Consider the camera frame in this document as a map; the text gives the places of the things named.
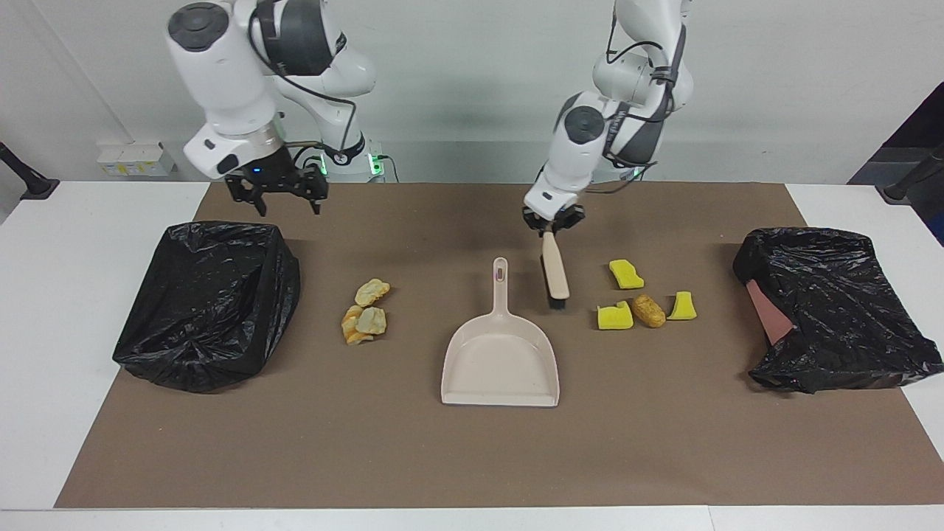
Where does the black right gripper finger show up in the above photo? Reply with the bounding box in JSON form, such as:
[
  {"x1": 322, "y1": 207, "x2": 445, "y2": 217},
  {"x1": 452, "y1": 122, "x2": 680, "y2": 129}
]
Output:
[
  {"x1": 299, "y1": 166, "x2": 329, "y2": 215},
  {"x1": 226, "y1": 177, "x2": 266, "y2": 216}
]

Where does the beige hand brush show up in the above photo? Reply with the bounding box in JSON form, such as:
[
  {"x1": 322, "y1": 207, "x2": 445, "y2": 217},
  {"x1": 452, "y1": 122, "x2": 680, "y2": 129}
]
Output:
[{"x1": 541, "y1": 230, "x2": 571, "y2": 309}]

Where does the brown toy bread roll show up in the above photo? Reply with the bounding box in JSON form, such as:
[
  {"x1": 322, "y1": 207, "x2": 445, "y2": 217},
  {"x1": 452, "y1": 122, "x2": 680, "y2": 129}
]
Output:
[{"x1": 632, "y1": 294, "x2": 667, "y2": 328}]

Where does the beige plastic dustpan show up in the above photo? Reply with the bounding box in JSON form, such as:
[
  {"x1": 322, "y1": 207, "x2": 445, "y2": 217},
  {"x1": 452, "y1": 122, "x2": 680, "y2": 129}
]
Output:
[{"x1": 440, "y1": 257, "x2": 561, "y2": 409}]

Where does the black trash bag bin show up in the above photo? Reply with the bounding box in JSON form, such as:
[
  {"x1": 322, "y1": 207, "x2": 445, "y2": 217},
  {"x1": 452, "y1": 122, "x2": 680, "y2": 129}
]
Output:
[{"x1": 112, "y1": 220, "x2": 302, "y2": 393}]

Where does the pink bin box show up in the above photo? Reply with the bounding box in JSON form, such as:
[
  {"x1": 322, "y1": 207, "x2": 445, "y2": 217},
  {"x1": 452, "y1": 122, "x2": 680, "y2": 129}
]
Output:
[{"x1": 746, "y1": 280, "x2": 797, "y2": 346}]

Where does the black trash bag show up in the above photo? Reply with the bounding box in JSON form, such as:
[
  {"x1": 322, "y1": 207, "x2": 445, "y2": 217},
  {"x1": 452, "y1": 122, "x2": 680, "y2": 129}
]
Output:
[{"x1": 732, "y1": 226, "x2": 944, "y2": 394}]

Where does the black stand foot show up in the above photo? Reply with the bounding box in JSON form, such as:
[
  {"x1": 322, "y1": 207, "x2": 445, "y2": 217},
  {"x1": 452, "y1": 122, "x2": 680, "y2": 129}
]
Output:
[
  {"x1": 876, "y1": 144, "x2": 944, "y2": 206},
  {"x1": 0, "y1": 142, "x2": 60, "y2": 201}
]

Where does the brown table mat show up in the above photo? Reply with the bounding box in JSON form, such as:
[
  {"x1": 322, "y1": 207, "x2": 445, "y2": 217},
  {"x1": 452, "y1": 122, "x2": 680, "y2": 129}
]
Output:
[{"x1": 54, "y1": 182, "x2": 944, "y2": 510}]

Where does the white wall socket box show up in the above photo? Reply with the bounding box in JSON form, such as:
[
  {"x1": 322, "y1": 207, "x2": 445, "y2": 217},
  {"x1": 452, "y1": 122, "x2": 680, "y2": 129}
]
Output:
[{"x1": 96, "y1": 142, "x2": 178, "y2": 178}]

